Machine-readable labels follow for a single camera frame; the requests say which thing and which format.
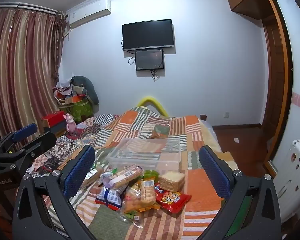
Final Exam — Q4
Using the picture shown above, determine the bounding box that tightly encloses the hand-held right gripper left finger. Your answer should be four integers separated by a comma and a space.
12, 144, 98, 240

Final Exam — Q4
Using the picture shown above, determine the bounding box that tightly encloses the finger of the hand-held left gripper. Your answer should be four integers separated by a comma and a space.
0, 123, 38, 153
20, 131, 57, 171

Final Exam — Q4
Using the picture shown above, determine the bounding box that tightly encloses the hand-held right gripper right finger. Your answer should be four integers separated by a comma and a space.
197, 145, 283, 240

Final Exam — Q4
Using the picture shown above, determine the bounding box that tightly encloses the clear bread packet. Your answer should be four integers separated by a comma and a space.
81, 166, 104, 188

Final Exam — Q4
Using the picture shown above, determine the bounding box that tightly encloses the blue white snack bag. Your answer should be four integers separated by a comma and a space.
95, 185, 125, 209

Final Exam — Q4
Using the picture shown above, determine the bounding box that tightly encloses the beige sandwich cake packet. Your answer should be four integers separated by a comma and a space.
158, 171, 186, 193

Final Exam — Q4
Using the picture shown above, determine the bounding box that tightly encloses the clear puffed rice cake packet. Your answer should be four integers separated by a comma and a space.
107, 164, 143, 189

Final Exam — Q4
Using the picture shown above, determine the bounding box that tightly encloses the red snack packet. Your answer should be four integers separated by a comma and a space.
154, 184, 192, 214

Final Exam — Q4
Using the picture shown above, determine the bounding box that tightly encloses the green label bread packet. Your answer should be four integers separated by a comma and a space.
120, 185, 144, 228

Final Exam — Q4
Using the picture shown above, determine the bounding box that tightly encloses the clear plastic container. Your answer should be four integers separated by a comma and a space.
105, 137, 182, 174

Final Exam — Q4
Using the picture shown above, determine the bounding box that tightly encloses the beige orange biscuit packet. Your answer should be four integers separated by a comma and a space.
139, 179, 157, 207

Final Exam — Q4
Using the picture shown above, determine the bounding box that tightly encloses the dark box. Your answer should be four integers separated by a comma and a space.
44, 124, 67, 138

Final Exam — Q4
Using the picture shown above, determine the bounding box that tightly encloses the beige fleece blanket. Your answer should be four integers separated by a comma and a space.
199, 119, 238, 170

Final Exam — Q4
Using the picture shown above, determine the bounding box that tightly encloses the patchwork blanket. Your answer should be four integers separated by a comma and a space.
27, 106, 237, 240

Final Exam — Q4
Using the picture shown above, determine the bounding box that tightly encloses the red box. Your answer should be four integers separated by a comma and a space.
41, 111, 68, 128

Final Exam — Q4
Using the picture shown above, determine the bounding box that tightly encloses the pink plush toy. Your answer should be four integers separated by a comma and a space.
63, 114, 78, 133

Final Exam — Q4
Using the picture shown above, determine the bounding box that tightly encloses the pile of clothes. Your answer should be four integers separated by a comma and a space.
54, 77, 87, 105

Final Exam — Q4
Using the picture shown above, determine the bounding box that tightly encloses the green jelly cup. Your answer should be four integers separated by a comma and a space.
143, 169, 160, 180

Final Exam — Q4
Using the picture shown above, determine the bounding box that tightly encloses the striped red beige curtain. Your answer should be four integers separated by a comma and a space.
0, 7, 67, 150

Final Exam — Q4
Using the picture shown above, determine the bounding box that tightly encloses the yellow foam tube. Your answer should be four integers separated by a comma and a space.
136, 95, 169, 117

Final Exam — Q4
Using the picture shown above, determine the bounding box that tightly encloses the small black monitor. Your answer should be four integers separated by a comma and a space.
135, 49, 164, 71

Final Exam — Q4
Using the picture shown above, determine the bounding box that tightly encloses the wooden wardrobe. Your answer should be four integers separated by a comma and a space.
225, 0, 294, 178

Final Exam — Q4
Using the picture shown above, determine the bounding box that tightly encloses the white air conditioner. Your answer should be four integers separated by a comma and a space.
65, 0, 112, 28

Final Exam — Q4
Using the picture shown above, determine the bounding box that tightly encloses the white curtain rail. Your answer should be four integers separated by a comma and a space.
0, 2, 59, 13

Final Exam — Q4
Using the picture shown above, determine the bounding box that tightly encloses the black wall television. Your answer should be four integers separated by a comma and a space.
122, 19, 176, 52

